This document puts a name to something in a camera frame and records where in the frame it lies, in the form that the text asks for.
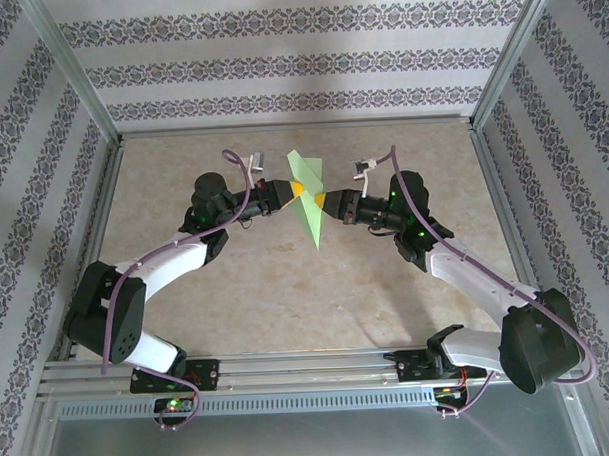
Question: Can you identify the light green paper sheet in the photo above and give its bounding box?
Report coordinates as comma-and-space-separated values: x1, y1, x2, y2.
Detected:
286, 149, 329, 253

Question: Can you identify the grey sheet metal panel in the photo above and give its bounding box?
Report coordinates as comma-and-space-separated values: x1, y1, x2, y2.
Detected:
40, 400, 602, 456

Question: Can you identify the circuit board with green light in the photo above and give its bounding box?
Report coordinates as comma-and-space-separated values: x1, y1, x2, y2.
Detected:
154, 396, 195, 415

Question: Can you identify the aluminium frame cross rail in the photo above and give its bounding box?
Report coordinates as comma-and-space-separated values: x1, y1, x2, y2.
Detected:
118, 114, 477, 143

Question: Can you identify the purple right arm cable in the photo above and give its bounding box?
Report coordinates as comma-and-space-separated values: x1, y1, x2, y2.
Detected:
373, 137, 601, 422

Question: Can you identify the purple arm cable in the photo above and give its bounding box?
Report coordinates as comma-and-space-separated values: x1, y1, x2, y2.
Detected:
373, 137, 601, 422
92, 148, 265, 435

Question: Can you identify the aluminium frame side rail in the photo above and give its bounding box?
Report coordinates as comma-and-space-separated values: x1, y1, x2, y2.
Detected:
468, 121, 563, 346
48, 136, 135, 363

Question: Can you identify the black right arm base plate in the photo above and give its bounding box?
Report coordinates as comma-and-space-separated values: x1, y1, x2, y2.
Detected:
383, 349, 441, 385

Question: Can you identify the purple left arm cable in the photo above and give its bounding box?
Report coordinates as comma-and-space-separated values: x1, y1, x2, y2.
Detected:
92, 148, 265, 435

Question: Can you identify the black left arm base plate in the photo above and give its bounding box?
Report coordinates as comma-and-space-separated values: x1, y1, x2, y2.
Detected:
130, 358, 222, 395

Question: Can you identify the aluminium frame post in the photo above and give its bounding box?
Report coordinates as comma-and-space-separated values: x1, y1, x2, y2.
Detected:
464, 0, 570, 133
25, 0, 125, 148

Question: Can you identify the circuit board with orange wires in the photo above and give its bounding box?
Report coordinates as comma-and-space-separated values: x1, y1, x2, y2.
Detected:
433, 384, 467, 401

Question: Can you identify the slotted grey cable duct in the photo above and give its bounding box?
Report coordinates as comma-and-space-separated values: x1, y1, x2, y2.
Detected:
57, 386, 437, 423

